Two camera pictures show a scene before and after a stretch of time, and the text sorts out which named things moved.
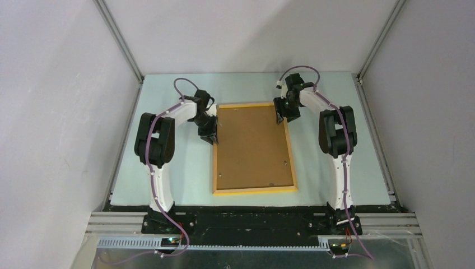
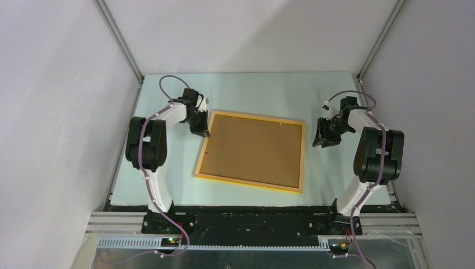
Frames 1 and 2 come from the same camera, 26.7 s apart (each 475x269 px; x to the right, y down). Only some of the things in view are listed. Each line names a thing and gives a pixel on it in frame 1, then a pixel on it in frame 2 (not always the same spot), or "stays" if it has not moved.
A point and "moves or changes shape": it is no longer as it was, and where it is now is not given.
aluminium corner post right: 358,77 stays
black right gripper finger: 292,115 to 330,140
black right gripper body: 289,106 to 334,127
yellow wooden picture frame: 253,105 to 210,124
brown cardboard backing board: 253,149 moves or changes shape
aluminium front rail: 404,226 stays
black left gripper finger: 215,120 to 205,124
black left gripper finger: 210,139 to 201,131
